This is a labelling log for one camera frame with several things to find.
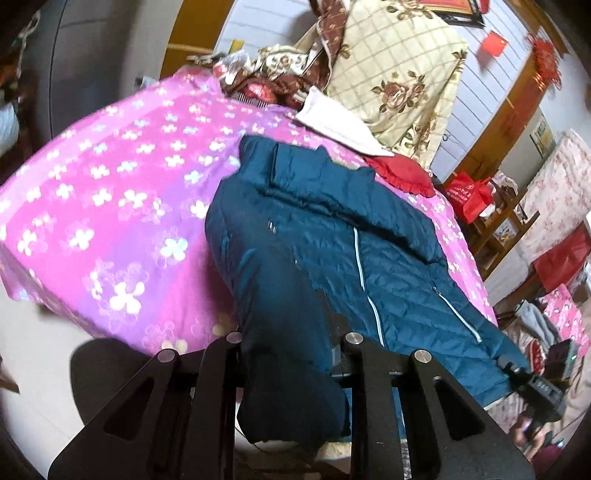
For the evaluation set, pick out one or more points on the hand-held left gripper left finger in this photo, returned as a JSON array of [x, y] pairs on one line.
[[217, 369]]

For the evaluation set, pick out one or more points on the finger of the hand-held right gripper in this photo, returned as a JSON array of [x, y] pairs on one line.
[[508, 364]]

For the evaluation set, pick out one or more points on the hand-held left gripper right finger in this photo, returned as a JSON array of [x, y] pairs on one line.
[[369, 369]]

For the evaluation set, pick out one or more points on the teal puffer jacket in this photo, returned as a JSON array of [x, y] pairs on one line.
[[392, 258]]

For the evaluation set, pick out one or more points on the person's right hand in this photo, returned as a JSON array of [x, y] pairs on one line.
[[531, 438]]

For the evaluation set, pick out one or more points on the grey garment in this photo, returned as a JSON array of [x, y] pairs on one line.
[[538, 321]]

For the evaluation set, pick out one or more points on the pink floral cloth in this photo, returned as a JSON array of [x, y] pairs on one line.
[[568, 314]]

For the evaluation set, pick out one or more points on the red cloth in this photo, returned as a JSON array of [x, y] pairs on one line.
[[565, 258]]

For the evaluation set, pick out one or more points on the wooden bedside shelf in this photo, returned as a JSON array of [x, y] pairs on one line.
[[503, 240]]

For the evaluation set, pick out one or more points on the red shopping bag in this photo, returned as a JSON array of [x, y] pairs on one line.
[[468, 198]]

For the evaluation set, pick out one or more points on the pale pink floral curtain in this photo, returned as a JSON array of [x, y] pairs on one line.
[[563, 194]]

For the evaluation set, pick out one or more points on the red cushion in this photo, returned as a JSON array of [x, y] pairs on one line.
[[401, 175]]

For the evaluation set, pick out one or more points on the pink floral bed sheet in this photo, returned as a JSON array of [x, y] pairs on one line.
[[115, 184]]

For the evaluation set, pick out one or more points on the white folded cloth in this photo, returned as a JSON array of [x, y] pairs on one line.
[[323, 115]]

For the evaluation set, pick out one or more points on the red patterned packet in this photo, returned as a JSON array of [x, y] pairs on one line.
[[254, 90]]

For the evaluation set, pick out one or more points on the cream floral quilt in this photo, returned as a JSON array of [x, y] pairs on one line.
[[397, 69]]

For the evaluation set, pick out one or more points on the red knot decoration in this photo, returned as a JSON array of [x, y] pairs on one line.
[[545, 60]]

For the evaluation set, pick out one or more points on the clear plastic bag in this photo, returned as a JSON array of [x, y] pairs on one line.
[[233, 62]]

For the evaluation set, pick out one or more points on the grey wardrobe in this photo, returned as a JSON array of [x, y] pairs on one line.
[[92, 55]]

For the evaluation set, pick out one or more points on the red framed picture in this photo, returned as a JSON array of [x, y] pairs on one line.
[[466, 11]]

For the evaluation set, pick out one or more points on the framed wall picture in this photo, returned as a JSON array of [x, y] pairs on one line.
[[542, 136]]

